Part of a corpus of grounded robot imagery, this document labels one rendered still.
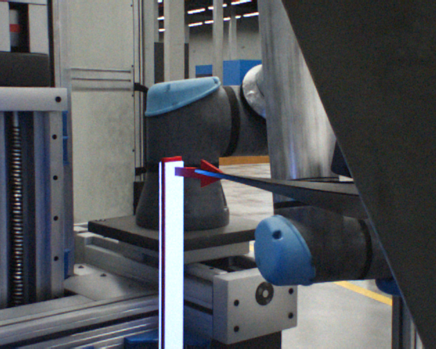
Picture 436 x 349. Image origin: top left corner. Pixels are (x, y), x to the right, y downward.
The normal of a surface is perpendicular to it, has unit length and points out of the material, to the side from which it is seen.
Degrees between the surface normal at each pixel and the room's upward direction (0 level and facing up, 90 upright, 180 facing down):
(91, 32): 89
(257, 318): 90
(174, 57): 90
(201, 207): 72
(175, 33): 90
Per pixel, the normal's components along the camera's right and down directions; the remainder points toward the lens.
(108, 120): 0.79, 0.07
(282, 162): -0.70, -0.02
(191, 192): 0.23, -0.20
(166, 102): -0.39, 0.05
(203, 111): 0.49, -0.01
